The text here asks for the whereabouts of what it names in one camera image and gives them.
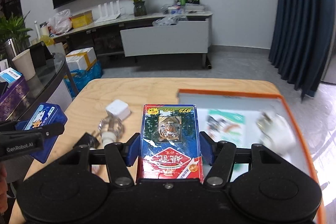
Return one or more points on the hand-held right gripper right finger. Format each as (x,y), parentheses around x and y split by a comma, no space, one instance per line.
(207,149)

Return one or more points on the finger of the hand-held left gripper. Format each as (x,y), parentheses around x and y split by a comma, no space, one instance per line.
(52,129)

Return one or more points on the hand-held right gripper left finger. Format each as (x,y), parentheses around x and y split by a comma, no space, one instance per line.
(132,151)

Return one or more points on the blue cartoon tin box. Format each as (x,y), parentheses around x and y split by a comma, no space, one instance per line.
(42,115)

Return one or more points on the green white bandage box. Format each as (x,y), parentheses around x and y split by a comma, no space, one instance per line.
(227,121)

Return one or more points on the black charger adapter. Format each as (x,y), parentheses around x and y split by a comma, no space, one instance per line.
(86,142)

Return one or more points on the red blue card box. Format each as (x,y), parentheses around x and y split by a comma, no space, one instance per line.
(170,134)

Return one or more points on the white cube charger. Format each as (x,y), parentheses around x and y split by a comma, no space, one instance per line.
(118,109)

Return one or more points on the orange-edged cardboard box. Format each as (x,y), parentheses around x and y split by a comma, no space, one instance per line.
(236,102)

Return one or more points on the white mosquito repellent heater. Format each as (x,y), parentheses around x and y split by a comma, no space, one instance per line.
(278,132)

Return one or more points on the purple brocade box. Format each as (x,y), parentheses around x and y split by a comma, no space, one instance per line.
(13,100)

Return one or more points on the curved glass-top desk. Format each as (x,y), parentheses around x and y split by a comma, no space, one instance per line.
(50,82)

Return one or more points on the blue plastic bag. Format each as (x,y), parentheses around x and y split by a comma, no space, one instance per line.
(84,77)

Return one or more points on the white blue medicine box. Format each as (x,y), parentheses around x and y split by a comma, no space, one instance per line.
(10,74)

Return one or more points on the beige paper cup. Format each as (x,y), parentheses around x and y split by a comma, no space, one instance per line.
(24,65)

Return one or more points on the black stand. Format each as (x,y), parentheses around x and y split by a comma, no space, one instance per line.
(39,54)

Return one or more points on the white box with yellow tape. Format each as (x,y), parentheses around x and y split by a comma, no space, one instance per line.
(80,58)

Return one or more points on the black rolled mat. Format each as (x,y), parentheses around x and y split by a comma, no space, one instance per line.
(208,63)

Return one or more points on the steel thermos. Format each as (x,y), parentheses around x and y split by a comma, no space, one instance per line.
(13,49)

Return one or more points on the dark television cabinet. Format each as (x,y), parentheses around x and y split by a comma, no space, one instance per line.
(105,40)

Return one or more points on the potted leafy plant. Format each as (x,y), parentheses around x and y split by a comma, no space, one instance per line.
(13,28)

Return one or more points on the white plastic bag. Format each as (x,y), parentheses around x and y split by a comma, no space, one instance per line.
(60,20)

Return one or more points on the yellow cardboard box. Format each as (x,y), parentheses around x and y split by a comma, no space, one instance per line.
(82,19)

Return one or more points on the white router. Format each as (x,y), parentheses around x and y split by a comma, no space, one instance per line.
(109,14)

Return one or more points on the clear plastic bag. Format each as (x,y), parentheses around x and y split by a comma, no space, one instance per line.
(169,21)

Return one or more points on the dark blue curtain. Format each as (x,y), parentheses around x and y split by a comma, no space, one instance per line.
(299,16)

